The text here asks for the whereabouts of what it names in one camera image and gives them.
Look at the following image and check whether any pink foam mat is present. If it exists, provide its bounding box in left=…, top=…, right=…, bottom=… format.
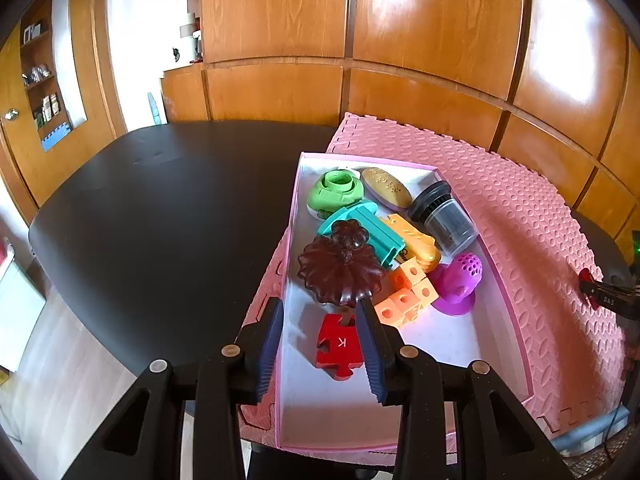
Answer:
left=240, top=112, right=631, bottom=466

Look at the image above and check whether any purple perforated toy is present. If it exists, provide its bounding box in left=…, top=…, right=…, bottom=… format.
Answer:
left=427, top=251, right=485, bottom=317

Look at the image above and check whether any blue foam mat piece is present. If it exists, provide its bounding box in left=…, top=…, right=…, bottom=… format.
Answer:
left=41, top=122, right=73, bottom=152

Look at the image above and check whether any green round toy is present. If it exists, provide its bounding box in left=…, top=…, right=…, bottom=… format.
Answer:
left=306, top=169, right=365, bottom=213

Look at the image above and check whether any row of small bottles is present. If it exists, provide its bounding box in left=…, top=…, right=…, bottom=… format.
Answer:
left=32, top=95, right=61, bottom=123

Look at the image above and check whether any orange cube block toy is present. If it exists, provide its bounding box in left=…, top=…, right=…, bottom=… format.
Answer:
left=372, top=255, right=440, bottom=330

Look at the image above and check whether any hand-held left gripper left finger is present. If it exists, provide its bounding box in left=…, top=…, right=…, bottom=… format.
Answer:
left=62, top=296, right=285, bottom=480

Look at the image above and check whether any wooden door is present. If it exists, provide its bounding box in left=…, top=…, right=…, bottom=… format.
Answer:
left=0, top=0, right=126, bottom=206

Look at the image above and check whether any blue foam strip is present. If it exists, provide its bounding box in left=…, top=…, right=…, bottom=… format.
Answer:
left=147, top=92, right=167, bottom=126

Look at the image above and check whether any brown flower-shaped lid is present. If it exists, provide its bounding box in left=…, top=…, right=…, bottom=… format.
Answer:
left=297, top=219, right=387, bottom=308

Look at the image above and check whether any teal plastic toy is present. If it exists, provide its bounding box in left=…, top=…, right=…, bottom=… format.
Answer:
left=316, top=199, right=407, bottom=268

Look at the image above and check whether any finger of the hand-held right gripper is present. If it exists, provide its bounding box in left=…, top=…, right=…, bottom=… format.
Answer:
left=592, top=292, right=640, bottom=320
left=580, top=280, right=640, bottom=295

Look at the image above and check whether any gold oval piece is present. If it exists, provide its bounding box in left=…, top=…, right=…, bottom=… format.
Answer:
left=361, top=166, right=414, bottom=211

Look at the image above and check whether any pink-rimmed white tray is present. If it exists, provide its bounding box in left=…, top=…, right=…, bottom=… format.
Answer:
left=274, top=151, right=535, bottom=453

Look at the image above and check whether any red puzzle piece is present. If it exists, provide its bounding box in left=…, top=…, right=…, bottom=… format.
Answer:
left=315, top=310, right=365, bottom=381

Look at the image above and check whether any orange corn-shaped toy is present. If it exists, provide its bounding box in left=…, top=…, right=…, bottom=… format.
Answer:
left=378, top=212, right=443, bottom=273

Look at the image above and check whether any black-lidded clear jar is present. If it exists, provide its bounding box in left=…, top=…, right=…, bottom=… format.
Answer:
left=407, top=180, right=477, bottom=256

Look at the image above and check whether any wooden wardrobe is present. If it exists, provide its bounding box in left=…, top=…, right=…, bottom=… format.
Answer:
left=160, top=0, right=640, bottom=256

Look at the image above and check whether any wire fan guard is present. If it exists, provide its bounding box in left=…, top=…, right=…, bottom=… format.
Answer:
left=562, top=430, right=633, bottom=476

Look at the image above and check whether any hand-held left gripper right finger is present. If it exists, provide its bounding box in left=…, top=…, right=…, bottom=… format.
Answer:
left=355, top=298, right=573, bottom=480

